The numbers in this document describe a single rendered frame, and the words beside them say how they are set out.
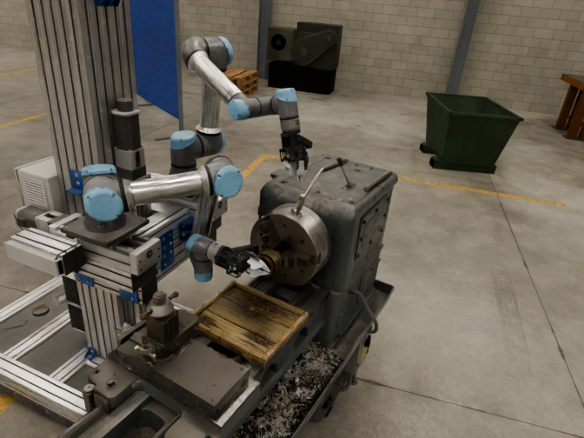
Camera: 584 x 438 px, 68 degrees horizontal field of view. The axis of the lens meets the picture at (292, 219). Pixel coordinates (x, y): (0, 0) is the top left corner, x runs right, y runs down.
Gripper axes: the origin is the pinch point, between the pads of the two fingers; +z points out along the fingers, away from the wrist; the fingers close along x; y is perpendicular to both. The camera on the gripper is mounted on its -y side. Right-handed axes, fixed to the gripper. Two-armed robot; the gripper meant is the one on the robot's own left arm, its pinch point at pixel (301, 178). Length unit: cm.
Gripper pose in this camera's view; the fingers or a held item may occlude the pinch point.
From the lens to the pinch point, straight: 175.0
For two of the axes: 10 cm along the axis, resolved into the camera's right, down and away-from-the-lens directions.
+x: 8.5, 0.6, -5.3
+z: 1.4, 9.3, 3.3
